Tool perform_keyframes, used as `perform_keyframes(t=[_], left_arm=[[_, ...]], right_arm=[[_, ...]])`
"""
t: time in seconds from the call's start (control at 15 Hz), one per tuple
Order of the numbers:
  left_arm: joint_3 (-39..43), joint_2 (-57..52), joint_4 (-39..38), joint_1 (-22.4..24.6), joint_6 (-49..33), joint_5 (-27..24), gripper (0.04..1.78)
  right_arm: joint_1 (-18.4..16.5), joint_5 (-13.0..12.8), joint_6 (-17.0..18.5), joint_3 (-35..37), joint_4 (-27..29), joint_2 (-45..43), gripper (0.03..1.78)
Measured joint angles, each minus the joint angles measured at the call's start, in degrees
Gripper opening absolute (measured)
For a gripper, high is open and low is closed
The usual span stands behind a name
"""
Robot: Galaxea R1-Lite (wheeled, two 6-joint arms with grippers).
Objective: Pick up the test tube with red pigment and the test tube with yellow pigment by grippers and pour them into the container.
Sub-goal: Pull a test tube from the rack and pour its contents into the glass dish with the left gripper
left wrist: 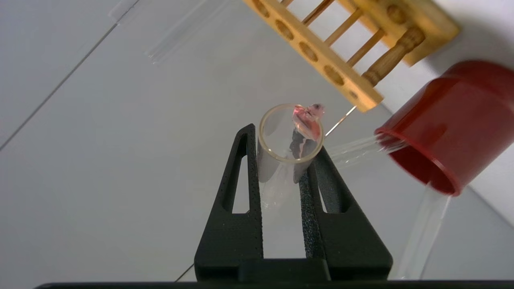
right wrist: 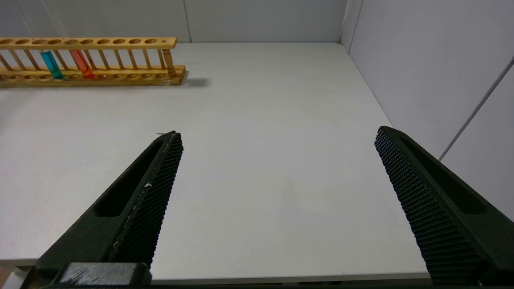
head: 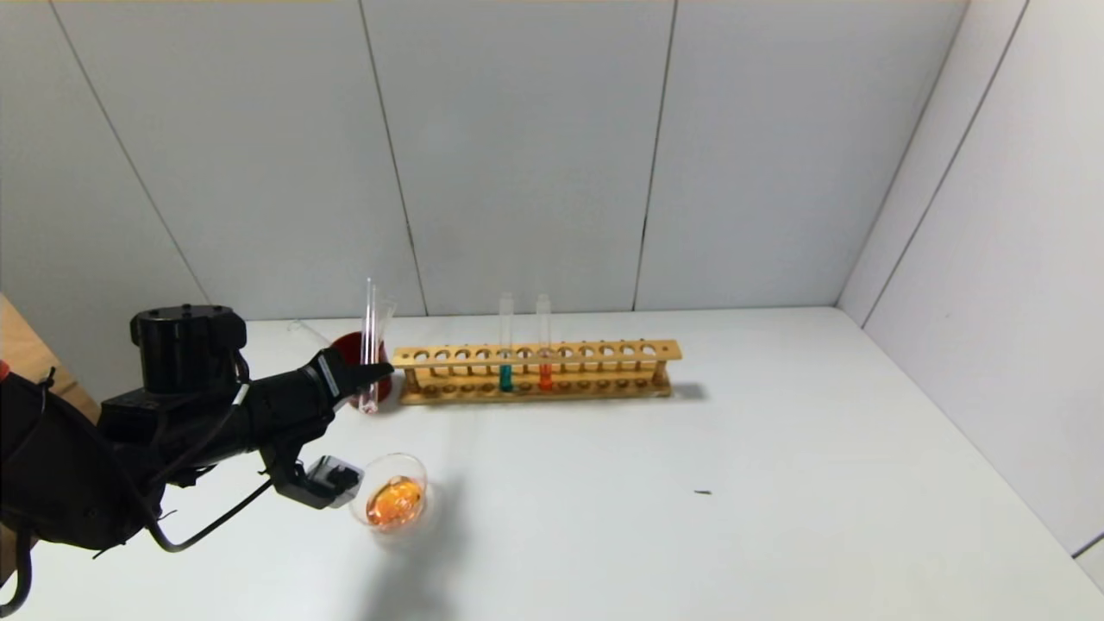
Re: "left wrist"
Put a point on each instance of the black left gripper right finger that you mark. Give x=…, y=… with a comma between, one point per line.
x=349, y=241

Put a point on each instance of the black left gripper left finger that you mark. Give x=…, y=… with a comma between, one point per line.
x=233, y=241

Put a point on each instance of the test tube with yellow pigment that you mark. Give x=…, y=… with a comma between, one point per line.
x=425, y=228

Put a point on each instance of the test tube with orange-red pigment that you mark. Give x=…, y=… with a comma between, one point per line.
x=277, y=168

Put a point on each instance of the wooden test tube rack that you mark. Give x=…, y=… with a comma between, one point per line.
x=361, y=90

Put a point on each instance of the dark red cup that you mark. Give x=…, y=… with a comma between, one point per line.
x=461, y=120

